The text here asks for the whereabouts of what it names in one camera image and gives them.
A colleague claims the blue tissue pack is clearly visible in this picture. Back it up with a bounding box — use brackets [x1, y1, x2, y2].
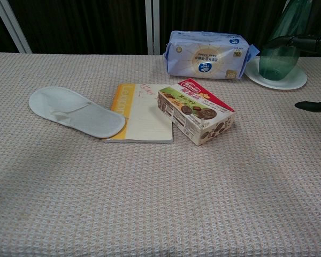
[163, 30, 261, 80]

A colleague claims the beige waffle-weave tablecloth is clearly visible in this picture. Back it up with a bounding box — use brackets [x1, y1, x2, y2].
[0, 51, 321, 257]

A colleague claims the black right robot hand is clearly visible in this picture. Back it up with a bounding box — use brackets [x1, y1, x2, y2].
[262, 33, 321, 113]

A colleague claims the green plastic bottle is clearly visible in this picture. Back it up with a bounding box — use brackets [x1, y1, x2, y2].
[258, 0, 314, 81]

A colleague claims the white round plate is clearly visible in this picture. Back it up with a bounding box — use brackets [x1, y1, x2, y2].
[243, 56, 308, 90]

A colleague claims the upright white frame post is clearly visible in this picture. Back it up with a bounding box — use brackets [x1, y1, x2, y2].
[144, 0, 161, 56]

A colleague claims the slanted white frame post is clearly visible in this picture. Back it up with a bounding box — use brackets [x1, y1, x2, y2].
[0, 0, 33, 54]

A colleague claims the chocolate cookie carton box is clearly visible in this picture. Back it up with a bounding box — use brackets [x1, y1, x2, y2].
[157, 78, 236, 147]

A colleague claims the yellow-edged lined notebook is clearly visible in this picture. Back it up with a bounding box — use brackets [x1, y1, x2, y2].
[102, 83, 174, 144]

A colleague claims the white disposable slipper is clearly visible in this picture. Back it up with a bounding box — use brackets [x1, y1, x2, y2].
[28, 86, 127, 139]

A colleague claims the dark green curtain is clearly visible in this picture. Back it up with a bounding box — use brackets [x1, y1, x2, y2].
[0, 0, 321, 57]

